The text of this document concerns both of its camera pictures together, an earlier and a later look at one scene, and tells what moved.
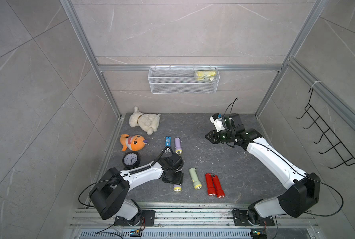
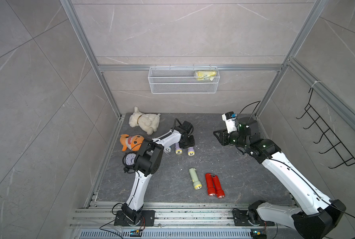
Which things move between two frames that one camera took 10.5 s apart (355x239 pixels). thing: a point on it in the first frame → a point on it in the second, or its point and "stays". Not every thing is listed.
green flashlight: x=197 y=184 stays
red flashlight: x=211 y=189 stays
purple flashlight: x=177 y=145 stays
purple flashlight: x=177 y=187 → x=191 y=151
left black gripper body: x=176 y=177 → x=189 y=141
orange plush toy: x=135 y=143 stays
